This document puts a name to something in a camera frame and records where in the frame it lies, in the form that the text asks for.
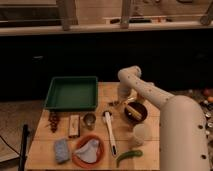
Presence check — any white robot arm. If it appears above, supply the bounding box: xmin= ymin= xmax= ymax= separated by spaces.
xmin=117 ymin=66 xmax=210 ymax=171

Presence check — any small metal cup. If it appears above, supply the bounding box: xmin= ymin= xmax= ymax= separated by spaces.
xmin=83 ymin=113 xmax=96 ymax=130

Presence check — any dark bowl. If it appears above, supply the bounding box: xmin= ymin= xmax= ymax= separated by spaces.
xmin=124 ymin=102 xmax=148 ymax=123

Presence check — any yellow corn cob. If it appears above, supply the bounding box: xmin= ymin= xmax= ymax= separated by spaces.
xmin=126 ymin=105 xmax=142 ymax=120

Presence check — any green chili pepper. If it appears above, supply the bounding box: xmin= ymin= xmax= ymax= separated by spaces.
xmin=116 ymin=150 xmax=143 ymax=167

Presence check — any wooden block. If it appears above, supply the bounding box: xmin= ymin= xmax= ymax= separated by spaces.
xmin=68 ymin=115 xmax=80 ymax=138

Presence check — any orange plate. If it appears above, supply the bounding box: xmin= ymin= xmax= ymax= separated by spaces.
xmin=72 ymin=134 xmax=105 ymax=169

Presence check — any green plastic tray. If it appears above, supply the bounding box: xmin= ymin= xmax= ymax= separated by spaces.
xmin=44 ymin=76 xmax=98 ymax=111

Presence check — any spice bottle rack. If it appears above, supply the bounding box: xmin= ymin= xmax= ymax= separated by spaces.
xmin=200 ymin=88 xmax=213 ymax=133

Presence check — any light blue cloth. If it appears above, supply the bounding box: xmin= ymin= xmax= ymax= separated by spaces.
xmin=74 ymin=139 xmax=99 ymax=164

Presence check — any dark red grape bunch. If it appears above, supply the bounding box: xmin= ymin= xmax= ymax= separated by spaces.
xmin=48 ymin=112 xmax=60 ymax=133

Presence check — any blue sponge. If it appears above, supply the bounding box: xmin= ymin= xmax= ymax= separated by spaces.
xmin=54 ymin=139 xmax=70 ymax=164

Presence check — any black clamp bar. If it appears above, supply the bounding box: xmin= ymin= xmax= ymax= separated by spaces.
xmin=18 ymin=124 xmax=29 ymax=171

